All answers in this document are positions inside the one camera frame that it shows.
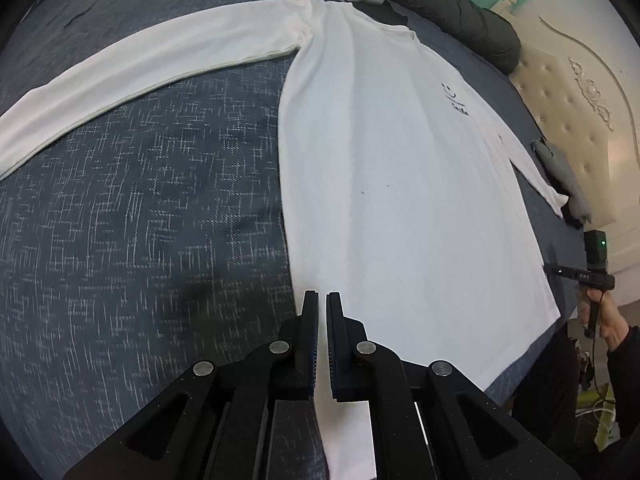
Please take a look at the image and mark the dark grey rolled duvet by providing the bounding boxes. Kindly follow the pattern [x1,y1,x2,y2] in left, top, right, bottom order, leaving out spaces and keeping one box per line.
[384,0,524,76]

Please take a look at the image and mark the white long-sleeved shirt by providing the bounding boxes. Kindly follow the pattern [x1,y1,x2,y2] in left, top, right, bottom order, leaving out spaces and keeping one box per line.
[0,0,571,480]

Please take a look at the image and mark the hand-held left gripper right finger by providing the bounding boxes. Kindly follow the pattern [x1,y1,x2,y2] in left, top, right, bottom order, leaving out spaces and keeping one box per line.
[326,291,581,480]

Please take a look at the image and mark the person's black trousers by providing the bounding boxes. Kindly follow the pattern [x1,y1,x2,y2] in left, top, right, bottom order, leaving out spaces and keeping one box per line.
[509,305,587,442]

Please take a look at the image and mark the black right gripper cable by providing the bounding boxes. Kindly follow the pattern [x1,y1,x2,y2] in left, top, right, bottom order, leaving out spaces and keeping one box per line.
[587,335,617,413]

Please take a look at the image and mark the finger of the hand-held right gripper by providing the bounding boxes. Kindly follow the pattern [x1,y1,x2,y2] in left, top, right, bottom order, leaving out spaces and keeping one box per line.
[543,262,576,281]

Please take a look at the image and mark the cream tufted headboard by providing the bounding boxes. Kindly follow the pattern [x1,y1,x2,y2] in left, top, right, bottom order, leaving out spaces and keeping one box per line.
[489,0,640,307]

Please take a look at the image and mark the black garment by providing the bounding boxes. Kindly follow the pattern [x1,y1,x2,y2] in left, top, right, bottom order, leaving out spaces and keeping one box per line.
[382,0,412,27]

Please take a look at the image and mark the yellow-green floor item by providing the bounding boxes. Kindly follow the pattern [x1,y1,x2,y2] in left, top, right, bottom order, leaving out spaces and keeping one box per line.
[575,385,621,454]

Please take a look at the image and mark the bed with blue sheet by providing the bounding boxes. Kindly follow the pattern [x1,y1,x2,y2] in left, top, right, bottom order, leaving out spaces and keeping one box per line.
[0,0,586,480]

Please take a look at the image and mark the person's right forearm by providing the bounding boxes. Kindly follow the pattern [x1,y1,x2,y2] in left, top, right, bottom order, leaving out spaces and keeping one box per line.
[604,324,640,467]

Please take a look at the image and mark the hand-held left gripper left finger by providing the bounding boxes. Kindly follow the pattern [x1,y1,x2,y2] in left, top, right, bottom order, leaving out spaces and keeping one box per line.
[62,290,320,480]

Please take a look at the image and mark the person's right hand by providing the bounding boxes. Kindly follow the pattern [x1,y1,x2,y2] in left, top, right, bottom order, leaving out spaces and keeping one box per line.
[579,291,631,352]

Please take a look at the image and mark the folded grey clothes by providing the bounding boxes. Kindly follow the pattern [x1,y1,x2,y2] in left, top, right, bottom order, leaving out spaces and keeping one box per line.
[530,137,595,229]

